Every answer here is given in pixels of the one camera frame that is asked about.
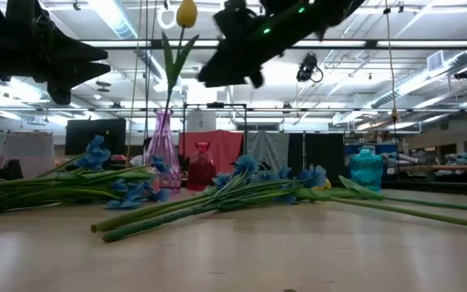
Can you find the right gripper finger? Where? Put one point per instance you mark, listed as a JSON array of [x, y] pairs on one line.
[[233, 26], [229, 78]]

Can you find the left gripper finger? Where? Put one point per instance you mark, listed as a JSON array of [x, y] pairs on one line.
[[83, 72], [79, 52]]

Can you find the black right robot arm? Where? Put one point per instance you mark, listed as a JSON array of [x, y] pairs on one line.
[[318, 18]]

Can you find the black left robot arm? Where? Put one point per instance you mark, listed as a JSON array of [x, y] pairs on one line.
[[14, 16]]

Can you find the purple glass vase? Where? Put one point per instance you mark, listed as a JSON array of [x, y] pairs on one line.
[[163, 146]]

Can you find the red glass vase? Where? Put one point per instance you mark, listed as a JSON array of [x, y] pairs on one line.
[[201, 170]]

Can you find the teal glass vase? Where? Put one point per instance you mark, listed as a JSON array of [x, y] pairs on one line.
[[366, 170]]

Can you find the black monitor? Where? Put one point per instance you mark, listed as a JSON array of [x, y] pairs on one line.
[[79, 136]]

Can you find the red cloth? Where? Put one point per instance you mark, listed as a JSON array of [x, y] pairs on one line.
[[227, 148]]

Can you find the grey cloth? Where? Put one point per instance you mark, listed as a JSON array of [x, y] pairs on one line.
[[270, 148]]

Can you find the pale room divider panel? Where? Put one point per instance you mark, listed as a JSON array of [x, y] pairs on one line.
[[31, 150]]

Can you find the person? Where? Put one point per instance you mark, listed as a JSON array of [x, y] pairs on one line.
[[138, 161]]

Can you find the black curtain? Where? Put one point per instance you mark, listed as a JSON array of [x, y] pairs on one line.
[[324, 156]]

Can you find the blue crate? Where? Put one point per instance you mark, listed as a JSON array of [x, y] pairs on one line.
[[355, 149]]

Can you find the white ceiling air vent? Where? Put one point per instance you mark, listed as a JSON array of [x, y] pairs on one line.
[[435, 61]]

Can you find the black ceiling speaker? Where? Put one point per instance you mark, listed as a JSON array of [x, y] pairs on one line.
[[464, 74]]

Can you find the wooden workbench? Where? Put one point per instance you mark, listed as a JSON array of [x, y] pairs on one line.
[[440, 167]]

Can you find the black stand frame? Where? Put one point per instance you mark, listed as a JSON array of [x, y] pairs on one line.
[[217, 105]]

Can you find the hanging black camera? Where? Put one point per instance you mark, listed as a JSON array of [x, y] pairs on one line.
[[307, 67]]

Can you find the thin black overhead rail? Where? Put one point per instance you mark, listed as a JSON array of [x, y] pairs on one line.
[[339, 110]]

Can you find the black overhead rail with lights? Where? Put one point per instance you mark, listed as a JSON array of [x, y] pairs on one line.
[[371, 44]]

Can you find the black aluminium table frame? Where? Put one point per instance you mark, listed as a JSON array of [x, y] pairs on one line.
[[440, 187]]

